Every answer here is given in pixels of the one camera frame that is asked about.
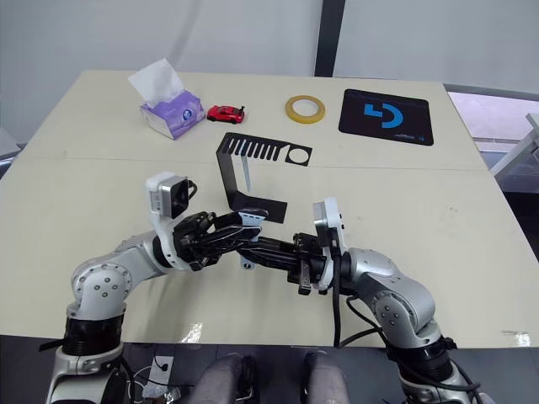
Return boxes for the purple tissue box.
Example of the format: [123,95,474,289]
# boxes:
[139,91,205,141]

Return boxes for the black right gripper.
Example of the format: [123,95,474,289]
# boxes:
[236,231,334,296]

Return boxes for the white tissue sheet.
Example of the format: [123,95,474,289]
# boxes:
[127,57,187,106]

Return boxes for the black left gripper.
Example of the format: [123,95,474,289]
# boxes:
[172,211,265,272]

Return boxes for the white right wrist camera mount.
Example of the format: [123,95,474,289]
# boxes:
[312,197,349,292]

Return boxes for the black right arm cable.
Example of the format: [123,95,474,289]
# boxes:
[330,247,391,348]

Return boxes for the black vertical pillar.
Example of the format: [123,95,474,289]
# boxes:
[313,0,348,78]

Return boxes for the yellow tape roll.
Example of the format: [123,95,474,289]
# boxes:
[284,95,326,125]

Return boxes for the red toy car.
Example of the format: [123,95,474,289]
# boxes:
[205,104,247,125]

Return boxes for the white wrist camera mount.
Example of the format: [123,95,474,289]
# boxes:
[312,197,349,292]
[145,170,199,271]

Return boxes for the grey rounded robot leg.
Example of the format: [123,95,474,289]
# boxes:
[301,350,351,404]
[188,352,258,404]

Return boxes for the black metal watch stand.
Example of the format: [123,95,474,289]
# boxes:
[215,132,313,225]

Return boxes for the black mouse pad blue logo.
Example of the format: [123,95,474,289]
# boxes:
[338,88,435,147]

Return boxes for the white metal frame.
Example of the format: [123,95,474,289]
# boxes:
[489,112,539,178]

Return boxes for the loose cables under table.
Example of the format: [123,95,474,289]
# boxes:
[124,352,182,404]

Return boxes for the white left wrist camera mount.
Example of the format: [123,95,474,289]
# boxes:
[145,170,199,271]

